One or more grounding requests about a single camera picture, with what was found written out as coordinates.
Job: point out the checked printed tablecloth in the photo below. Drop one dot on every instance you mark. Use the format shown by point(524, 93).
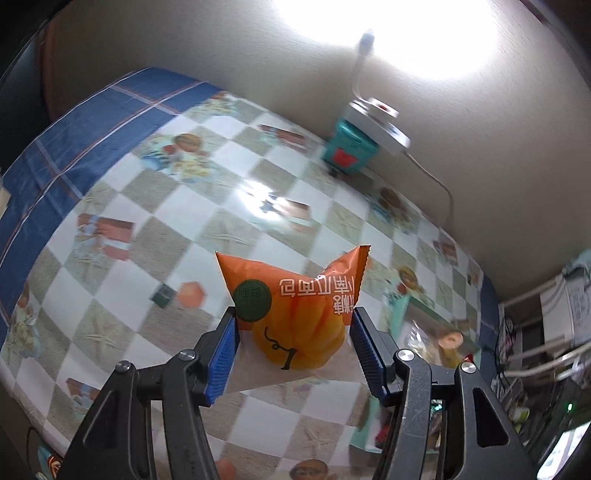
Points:
point(184, 221)

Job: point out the teal rimmed white box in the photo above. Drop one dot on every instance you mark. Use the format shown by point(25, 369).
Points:
point(397, 318)

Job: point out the small teal box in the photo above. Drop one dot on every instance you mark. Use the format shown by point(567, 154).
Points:
point(348, 150)

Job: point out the white desk lamp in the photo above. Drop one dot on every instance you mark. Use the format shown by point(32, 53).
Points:
point(378, 120)

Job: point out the white rack frame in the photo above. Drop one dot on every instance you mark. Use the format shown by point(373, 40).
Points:
point(554, 295)

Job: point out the blue bed sheet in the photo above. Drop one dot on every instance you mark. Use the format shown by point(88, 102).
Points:
point(83, 129)

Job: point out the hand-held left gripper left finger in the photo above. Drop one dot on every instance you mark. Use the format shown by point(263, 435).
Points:
point(224, 355)

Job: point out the orange bread packet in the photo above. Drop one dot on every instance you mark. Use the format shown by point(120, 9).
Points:
point(300, 332)

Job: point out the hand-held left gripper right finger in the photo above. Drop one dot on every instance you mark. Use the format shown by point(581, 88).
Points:
point(367, 355)

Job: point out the clear round cracker packet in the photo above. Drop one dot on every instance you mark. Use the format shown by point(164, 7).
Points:
point(422, 337)

